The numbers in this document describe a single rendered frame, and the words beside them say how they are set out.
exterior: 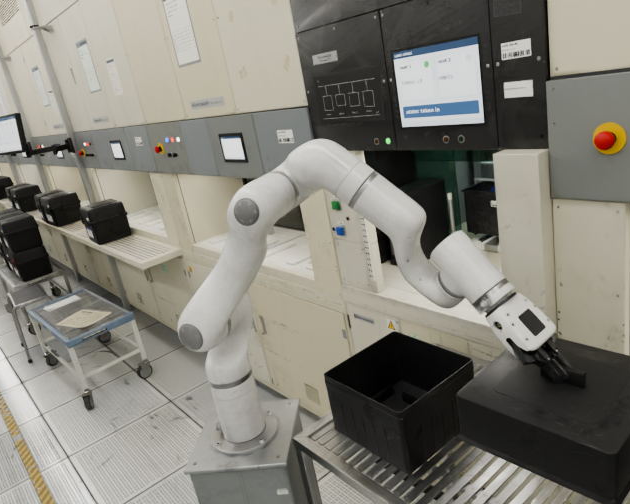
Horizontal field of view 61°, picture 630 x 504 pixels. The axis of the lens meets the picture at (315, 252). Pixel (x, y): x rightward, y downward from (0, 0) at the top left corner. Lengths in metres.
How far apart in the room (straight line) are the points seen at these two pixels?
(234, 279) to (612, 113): 0.90
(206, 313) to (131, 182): 3.40
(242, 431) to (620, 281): 1.01
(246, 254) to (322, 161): 0.30
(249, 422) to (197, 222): 1.89
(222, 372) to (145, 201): 3.38
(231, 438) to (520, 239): 0.93
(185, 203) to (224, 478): 1.96
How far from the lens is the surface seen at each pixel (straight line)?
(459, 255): 1.07
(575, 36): 1.36
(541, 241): 1.42
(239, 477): 1.53
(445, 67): 1.52
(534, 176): 1.38
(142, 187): 4.68
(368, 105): 1.73
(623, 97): 1.31
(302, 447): 1.51
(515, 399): 1.07
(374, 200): 1.05
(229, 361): 1.43
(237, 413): 1.49
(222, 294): 1.29
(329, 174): 1.07
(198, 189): 3.21
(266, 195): 1.11
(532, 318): 1.09
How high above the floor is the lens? 1.68
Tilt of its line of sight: 19 degrees down
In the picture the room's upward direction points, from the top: 11 degrees counter-clockwise
